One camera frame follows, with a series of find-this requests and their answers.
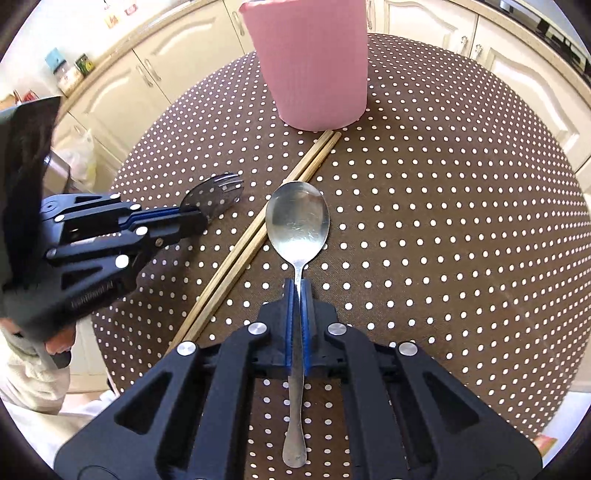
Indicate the glass jar white lid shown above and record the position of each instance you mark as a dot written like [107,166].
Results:
[67,76]

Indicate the person's left hand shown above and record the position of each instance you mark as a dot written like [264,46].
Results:
[59,343]

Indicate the wooden chopstick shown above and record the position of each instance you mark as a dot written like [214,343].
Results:
[249,239]
[263,239]

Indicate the orange snack bag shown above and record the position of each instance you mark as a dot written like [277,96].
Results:
[545,444]

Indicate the black gas stove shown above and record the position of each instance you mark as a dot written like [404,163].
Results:
[546,20]

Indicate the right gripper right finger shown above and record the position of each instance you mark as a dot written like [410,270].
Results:
[408,417]

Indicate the pink utensil holder cup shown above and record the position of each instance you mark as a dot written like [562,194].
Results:
[314,58]

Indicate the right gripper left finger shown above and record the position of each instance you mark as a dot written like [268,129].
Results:
[188,417]

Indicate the brown polka dot tablecloth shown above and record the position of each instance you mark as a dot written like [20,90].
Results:
[456,223]

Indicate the small green tin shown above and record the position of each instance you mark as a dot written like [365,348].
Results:
[85,65]

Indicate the black plastic fork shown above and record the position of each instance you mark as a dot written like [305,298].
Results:
[213,196]

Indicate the steel spoon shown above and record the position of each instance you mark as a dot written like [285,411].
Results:
[297,224]

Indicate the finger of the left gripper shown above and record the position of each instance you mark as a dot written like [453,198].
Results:
[167,234]
[190,219]

